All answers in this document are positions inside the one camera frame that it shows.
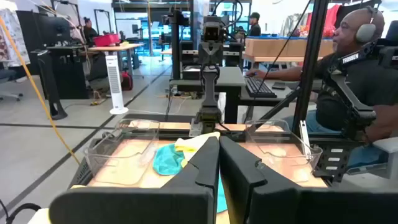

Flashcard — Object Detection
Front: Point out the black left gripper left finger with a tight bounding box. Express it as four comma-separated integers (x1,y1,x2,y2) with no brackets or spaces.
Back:
49,136,221,224

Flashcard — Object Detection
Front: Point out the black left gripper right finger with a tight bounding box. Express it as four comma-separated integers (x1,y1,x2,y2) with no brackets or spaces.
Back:
219,136,398,224

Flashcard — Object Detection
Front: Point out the clear plastic basket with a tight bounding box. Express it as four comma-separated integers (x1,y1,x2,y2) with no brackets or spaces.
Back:
244,119,324,185
83,118,161,187

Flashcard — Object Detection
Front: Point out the teal microfiber towel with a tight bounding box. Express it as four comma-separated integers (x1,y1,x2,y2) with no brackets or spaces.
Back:
152,142,187,177

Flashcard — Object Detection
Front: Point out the light blue microfiber towel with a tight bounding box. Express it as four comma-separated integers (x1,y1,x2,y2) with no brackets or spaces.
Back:
216,172,228,215

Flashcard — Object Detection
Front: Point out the yellow microfiber towel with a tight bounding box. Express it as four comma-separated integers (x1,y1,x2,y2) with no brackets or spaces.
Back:
173,131,221,169

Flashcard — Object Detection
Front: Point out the black desktop box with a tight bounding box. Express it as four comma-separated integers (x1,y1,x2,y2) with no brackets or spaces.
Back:
182,65,202,81

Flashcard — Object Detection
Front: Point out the person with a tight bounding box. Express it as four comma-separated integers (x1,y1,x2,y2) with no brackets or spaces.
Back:
81,17,99,47
248,11,262,37
245,5,398,169

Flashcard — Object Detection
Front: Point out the black keyboard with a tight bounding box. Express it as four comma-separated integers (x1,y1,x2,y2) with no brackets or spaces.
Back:
244,76,278,99

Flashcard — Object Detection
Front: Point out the long cardboard box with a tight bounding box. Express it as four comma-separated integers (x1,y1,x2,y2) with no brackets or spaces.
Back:
244,36,336,58

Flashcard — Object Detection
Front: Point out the gray keyboard desk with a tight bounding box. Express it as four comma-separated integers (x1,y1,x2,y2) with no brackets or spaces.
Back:
239,79,324,108

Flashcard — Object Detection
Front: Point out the red bag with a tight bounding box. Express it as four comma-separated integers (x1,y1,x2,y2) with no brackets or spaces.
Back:
120,71,134,92

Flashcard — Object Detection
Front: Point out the wooden table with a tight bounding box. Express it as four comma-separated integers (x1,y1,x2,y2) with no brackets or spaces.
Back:
88,42,146,78

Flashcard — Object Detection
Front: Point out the white tower fan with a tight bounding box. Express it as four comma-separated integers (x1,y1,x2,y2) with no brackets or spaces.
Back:
104,55,129,116

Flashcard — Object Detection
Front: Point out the red plastic bin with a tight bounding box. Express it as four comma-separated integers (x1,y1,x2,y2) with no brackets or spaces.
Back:
93,33,121,48

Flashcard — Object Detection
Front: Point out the red cloth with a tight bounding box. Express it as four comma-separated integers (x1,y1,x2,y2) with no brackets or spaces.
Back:
306,3,342,39

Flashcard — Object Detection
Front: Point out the black desk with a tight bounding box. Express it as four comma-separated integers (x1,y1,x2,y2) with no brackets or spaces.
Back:
45,45,91,100

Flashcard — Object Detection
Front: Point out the gray over-ear headphones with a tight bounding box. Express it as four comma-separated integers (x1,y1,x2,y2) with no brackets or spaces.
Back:
354,5,386,44

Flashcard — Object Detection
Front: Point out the black monitor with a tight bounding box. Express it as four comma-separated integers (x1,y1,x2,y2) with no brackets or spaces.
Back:
15,10,73,48

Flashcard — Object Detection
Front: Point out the dark office chair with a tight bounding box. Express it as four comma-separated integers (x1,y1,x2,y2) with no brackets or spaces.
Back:
0,68,25,102

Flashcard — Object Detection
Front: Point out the patterned cloth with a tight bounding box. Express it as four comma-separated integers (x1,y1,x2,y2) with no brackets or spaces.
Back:
0,8,31,68

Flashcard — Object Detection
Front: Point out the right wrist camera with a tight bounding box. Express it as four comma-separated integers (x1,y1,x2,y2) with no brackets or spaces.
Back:
202,15,223,43

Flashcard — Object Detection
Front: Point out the black rig post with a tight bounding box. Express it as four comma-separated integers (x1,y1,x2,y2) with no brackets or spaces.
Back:
169,9,191,81

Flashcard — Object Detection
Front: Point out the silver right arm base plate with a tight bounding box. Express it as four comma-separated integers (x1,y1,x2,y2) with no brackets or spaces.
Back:
188,117,203,138

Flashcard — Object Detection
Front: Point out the yellow cable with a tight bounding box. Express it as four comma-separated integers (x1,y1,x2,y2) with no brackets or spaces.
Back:
0,15,82,166

